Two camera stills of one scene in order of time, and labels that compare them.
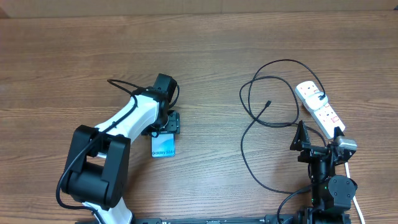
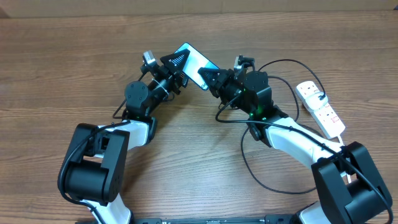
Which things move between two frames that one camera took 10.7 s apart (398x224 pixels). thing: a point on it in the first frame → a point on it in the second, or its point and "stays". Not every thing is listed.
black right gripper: x=299 y=142 → x=222 y=78
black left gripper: x=171 y=126 → x=173 y=77
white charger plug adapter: x=314 y=102 stays
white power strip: x=326 y=117 stays
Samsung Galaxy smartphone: x=163 y=145 → x=196 y=60
